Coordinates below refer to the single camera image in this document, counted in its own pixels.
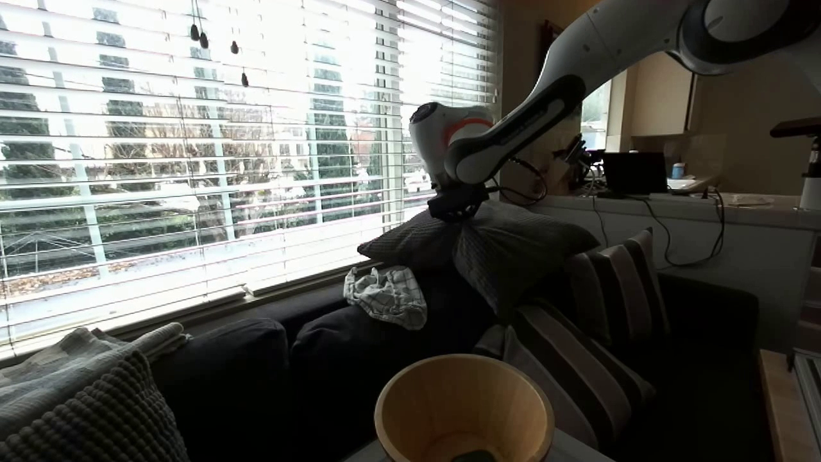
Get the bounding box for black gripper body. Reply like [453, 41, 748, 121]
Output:
[426, 179, 491, 225]

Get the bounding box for dark gray textured pillow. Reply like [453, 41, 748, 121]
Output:
[354, 197, 602, 321]

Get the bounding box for black and beige striped pillow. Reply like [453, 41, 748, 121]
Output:
[472, 303, 658, 452]
[561, 227, 675, 343]

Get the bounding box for gray knit pillow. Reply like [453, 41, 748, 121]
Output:
[0, 352, 191, 462]

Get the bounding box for crumpled silver white bag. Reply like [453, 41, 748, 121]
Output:
[340, 263, 430, 334]

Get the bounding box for knife block with knives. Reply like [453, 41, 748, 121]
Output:
[550, 136, 597, 197]

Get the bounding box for black laptop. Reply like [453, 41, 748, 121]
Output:
[599, 152, 668, 197]

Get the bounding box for light wooden bucket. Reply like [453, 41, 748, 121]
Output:
[371, 352, 555, 462]

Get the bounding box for white window blinds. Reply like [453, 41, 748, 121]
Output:
[0, 0, 502, 360]

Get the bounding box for white counter ledge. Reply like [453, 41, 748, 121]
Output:
[526, 188, 821, 231]

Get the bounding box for dark sofa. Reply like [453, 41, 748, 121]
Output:
[151, 224, 765, 462]

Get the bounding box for white spray bottle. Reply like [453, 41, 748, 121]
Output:
[797, 136, 821, 212]

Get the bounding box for light wooden side table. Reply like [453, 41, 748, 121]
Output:
[753, 343, 821, 462]

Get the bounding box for folded gray blanket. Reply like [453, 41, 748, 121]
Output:
[0, 321, 191, 438]

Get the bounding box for black cable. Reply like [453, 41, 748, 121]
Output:
[638, 188, 727, 270]

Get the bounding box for black horizontal handle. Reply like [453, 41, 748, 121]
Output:
[766, 116, 821, 141]

